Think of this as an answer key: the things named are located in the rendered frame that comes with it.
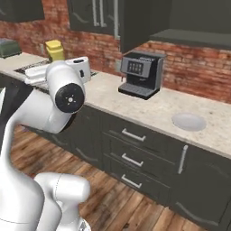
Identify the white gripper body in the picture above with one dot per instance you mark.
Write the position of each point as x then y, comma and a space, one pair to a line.
36, 74

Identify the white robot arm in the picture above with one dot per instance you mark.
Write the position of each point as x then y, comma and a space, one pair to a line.
24, 186

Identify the white round plate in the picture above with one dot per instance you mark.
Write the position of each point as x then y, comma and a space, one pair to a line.
189, 121

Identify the yellow canister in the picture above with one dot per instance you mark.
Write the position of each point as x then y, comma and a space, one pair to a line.
54, 50

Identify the green bread box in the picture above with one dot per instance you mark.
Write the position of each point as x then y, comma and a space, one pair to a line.
9, 48

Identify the dark base cupboard door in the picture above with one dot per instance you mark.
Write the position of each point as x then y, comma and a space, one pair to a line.
88, 138
204, 186

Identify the black coffee machine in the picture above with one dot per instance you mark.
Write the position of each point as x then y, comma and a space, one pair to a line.
141, 73

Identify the dark drawer front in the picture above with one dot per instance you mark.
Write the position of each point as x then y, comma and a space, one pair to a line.
153, 167
150, 188
156, 144

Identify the dark extractor hood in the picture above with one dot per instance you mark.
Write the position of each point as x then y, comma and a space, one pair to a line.
192, 37

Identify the dark wall cupboard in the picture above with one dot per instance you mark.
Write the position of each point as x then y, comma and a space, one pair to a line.
21, 9

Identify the dark wall cupboard door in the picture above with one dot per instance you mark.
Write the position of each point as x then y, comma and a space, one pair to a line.
82, 15

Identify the grey wall socket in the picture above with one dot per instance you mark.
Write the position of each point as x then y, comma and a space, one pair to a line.
118, 65

